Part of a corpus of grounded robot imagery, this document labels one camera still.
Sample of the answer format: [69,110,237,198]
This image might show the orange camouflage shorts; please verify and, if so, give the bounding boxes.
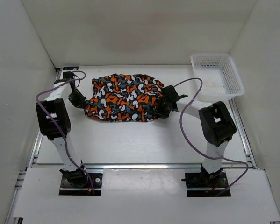
[84,74,164,122]

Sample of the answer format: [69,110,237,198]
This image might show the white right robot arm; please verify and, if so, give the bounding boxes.
[155,85,237,187]

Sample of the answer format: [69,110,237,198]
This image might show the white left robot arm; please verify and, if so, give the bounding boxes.
[36,71,88,187]

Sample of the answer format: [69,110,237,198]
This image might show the small blue label sticker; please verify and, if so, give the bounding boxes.
[63,66,79,70]

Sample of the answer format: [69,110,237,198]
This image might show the white perforated plastic basket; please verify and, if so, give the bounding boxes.
[190,53,245,103]

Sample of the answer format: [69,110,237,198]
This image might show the aluminium frame rail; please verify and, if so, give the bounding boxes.
[229,99,258,169]
[24,68,62,171]

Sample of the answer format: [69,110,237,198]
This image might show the left aluminium frame rail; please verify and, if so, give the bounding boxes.
[24,68,62,171]

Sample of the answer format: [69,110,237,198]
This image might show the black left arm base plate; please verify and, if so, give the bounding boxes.
[59,169,103,196]

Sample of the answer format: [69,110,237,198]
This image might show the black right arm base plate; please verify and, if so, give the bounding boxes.
[181,172,231,197]

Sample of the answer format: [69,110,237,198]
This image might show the front aluminium rail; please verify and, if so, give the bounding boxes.
[83,163,256,170]

